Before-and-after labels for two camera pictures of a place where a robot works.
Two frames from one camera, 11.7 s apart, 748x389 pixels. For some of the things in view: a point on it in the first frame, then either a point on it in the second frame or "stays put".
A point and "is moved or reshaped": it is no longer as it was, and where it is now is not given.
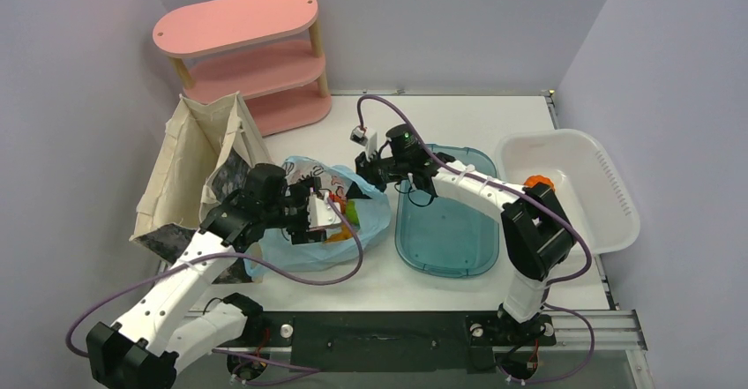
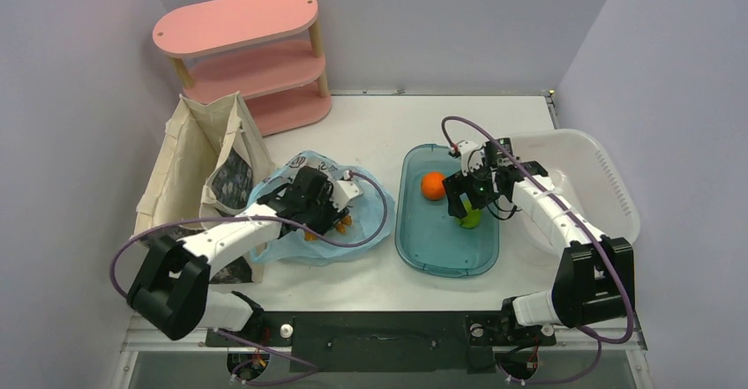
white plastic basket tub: [585, 182] stays put
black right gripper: [366, 168] -> [459, 184]
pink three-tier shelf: [258, 45] stays put
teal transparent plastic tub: [447, 238] stays put
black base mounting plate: [332, 342] stays put
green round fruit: [352, 215] -> [473, 216]
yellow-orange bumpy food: [345, 235] is moved or reshaped
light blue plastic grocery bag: [281, 255] is moved or reshaped
